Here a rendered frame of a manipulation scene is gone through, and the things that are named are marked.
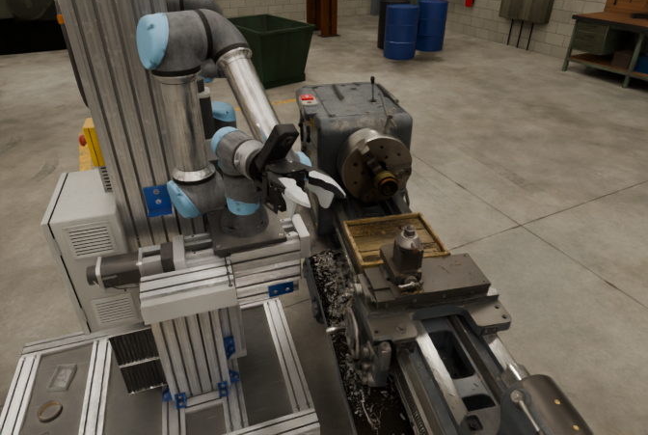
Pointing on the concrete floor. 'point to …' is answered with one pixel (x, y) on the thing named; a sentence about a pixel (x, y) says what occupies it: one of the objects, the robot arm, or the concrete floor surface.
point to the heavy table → (321, 7)
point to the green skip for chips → (276, 47)
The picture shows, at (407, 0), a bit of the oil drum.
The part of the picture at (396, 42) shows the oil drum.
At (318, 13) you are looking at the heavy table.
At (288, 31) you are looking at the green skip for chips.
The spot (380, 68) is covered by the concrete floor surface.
